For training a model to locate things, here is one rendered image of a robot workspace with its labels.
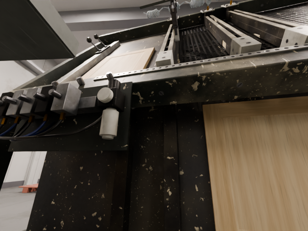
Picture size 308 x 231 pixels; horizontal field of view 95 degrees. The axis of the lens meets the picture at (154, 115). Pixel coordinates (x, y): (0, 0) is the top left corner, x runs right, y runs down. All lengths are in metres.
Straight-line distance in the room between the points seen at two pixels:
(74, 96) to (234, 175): 0.64
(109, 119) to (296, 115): 0.70
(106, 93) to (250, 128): 0.57
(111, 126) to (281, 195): 0.62
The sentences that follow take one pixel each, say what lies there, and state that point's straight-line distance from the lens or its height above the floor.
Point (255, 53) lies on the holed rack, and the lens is 0.60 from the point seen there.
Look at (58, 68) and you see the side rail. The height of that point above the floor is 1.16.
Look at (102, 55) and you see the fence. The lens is 1.29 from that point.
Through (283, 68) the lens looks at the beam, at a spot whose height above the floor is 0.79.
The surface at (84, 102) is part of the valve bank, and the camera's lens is 0.52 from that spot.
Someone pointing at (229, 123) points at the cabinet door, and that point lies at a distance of 0.69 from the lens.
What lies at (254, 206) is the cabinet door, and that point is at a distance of 0.69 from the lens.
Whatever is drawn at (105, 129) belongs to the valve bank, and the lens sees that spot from 0.42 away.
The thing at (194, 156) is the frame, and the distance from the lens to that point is 0.67.
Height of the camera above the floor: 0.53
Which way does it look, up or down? 19 degrees up
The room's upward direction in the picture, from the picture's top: 1 degrees clockwise
